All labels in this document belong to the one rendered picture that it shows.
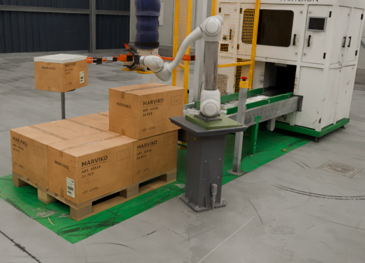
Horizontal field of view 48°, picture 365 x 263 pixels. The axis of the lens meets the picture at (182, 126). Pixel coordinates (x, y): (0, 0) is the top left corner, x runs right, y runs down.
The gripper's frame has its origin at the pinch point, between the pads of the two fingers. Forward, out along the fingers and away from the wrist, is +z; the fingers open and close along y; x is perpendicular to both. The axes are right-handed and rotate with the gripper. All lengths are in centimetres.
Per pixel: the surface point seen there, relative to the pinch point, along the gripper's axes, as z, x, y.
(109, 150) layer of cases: -19, -34, 72
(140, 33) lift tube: -2.3, 15.7, -20.4
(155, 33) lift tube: -10.4, 25.1, -20.9
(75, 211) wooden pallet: -16, -67, 116
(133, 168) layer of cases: -19, -7, 95
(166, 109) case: -21, 33, 47
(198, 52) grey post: 178, 343, 26
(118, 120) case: 6, -2, 57
